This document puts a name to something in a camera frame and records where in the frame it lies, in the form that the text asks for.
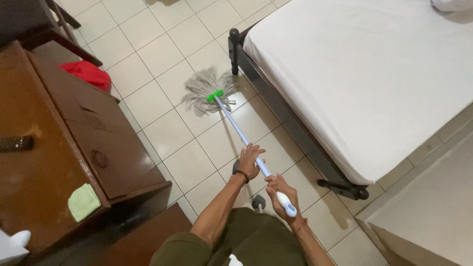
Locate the person's left hand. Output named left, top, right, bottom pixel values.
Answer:
left=238, top=143, right=267, bottom=181

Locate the person's right hand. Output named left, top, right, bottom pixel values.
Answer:
left=265, top=174, right=303, bottom=225

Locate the string mop with blue handle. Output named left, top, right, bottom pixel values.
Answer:
left=181, top=66, right=298, bottom=218

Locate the white mattress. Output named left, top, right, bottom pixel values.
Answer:
left=243, top=0, right=473, bottom=185

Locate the brown wooden bench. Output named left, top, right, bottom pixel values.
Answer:
left=85, top=202, right=193, bottom=266

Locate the light green cloth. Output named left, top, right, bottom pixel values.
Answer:
left=68, top=183, right=102, bottom=223

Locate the red plastic bag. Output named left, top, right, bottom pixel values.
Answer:
left=58, top=60, right=112, bottom=93

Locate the brown wooden dresser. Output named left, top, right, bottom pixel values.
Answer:
left=0, top=40, right=173, bottom=266

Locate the black remote control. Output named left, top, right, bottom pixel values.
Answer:
left=0, top=135, right=35, bottom=151

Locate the dark wooden chair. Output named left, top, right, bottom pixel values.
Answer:
left=0, top=0, right=103, bottom=68

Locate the white spray bottle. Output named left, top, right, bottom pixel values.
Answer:
left=0, top=228, right=32, bottom=266

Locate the red thread bracelet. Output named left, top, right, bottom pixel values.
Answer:
left=293, top=218, right=309, bottom=235

